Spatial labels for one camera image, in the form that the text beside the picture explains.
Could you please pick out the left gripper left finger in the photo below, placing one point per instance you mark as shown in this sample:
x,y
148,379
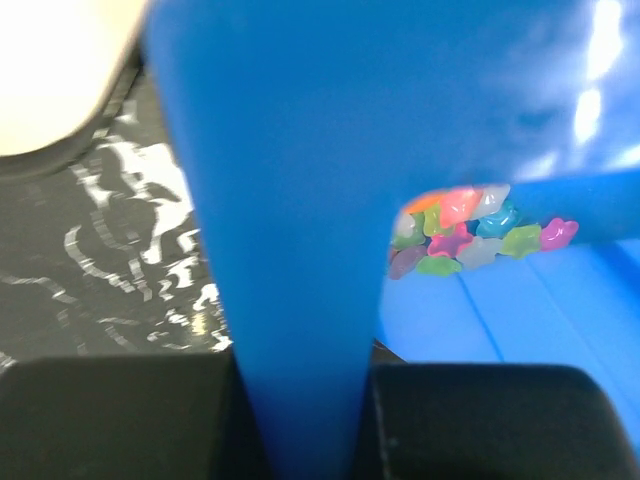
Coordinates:
x,y
129,417

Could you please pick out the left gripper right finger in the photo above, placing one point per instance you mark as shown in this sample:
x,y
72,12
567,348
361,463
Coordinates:
x,y
482,421

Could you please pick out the blue bin of star candies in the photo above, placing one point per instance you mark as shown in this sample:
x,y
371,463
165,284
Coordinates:
x,y
407,182

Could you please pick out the strawberry pattern tray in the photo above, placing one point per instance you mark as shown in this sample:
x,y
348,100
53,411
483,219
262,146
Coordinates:
x,y
67,68

